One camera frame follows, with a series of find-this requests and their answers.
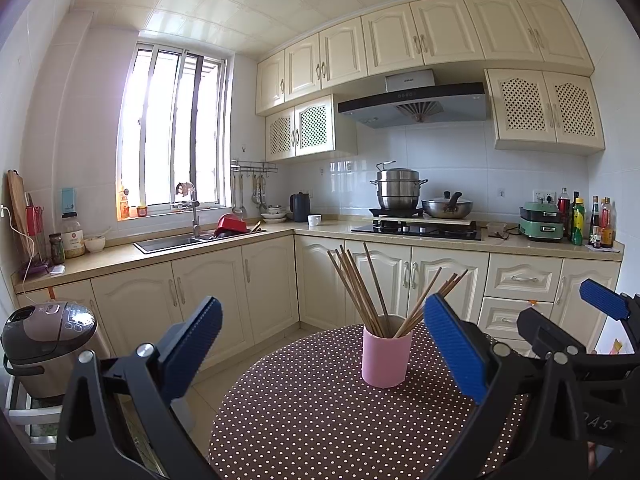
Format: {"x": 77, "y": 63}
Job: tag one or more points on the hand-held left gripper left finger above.
{"x": 192, "y": 345}

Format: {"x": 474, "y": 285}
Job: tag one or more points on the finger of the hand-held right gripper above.
{"x": 605, "y": 300}
{"x": 537, "y": 327}

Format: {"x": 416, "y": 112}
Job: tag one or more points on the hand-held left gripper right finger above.
{"x": 457, "y": 350}

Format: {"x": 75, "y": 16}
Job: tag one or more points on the pink chopstick holder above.
{"x": 385, "y": 360}

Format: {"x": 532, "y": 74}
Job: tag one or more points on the group of wooden chopsticks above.
{"x": 372, "y": 317}

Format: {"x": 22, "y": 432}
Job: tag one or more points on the white appliance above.
{"x": 607, "y": 335}

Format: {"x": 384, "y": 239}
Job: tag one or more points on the cream lower kitchen cabinets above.
{"x": 215, "y": 290}

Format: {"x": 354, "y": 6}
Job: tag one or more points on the cream kitchen cabinets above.
{"x": 450, "y": 40}
{"x": 215, "y": 290}

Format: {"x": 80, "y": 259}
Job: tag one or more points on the orange-red sauce bottle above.
{"x": 607, "y": 227}

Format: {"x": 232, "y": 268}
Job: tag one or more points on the dark soy sauce bottle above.
{"x": 594, "y": 225}

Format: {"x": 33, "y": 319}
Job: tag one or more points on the red-labelled dark bottle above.
{"x": 563, "y": 215}

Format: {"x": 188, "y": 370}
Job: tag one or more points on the green electric grill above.
{"x": 541, "y": 222}

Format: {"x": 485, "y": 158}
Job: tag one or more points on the stainless steel sink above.
{"x": 165, "y": 243}

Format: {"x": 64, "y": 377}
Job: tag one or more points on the dark glass bottle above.
{"x": 575, "y": 199}

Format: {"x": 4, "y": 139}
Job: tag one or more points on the small clear container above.
{"x": 496, "y": 230}

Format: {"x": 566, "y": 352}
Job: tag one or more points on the metal sink faucet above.
{"x": 195, "y": 220}

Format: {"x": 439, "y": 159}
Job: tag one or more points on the brown polka dot tablecloth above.
{"x": 300, "y": 410}

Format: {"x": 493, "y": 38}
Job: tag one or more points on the red basin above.
{"x": 230, "y": 225}

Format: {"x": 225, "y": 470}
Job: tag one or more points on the black gas stove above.
{"x": 415, "y": 231}

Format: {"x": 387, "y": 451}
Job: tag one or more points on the white bowl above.
{"x": 95, "y": 244}

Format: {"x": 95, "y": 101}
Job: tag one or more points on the small red container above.
{"x": 142, "y": 211}

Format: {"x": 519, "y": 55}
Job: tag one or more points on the silver rice cooker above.
{"x": 45, "y": 345}

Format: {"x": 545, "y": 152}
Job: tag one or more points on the stack of white dishes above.
{"x": 273, "y": 215}

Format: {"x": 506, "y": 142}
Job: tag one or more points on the orange bottle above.
{"x": 124, "y": 205}

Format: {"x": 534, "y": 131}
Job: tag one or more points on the clear jar with label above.
{"x": 74, "y": 240}

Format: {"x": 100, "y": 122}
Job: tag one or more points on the small dark jar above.
{"x": 57, "y": 250}

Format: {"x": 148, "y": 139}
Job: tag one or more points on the stainless steel steamer pot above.
{"x": 397, "y": 190}

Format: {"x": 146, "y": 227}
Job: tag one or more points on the white cup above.
{"x": 314, "y": 220}

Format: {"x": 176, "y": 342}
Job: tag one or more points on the white shelf rack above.
{"x": 30, "y": 410}

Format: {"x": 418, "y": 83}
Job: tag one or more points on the black electric kettle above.
{"x": 301, "y": 207}

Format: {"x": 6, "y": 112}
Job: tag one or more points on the beige kitchen countertop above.
{"x": 325, "y": 230}

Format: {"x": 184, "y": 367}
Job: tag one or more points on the teal box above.
{"x": 69, "y": 201}

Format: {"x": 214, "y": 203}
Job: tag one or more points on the red kitchen tool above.
{"x": 34, "y": 215}

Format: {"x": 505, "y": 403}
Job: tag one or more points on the kitchen window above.
{"x": 165, "y": 135}

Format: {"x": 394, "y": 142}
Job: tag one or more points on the wooden cutting board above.
{"x": 19, "y": 210}

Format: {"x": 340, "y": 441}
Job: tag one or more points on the grey range hood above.
{"x": 415, "y": 102}

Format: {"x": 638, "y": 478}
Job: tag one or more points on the cream upper kitchen cabinets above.
{"x": 450, "y": 40}

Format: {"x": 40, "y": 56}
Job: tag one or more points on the wall rail with hanging utensils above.
{"x": 252, "y": 167}

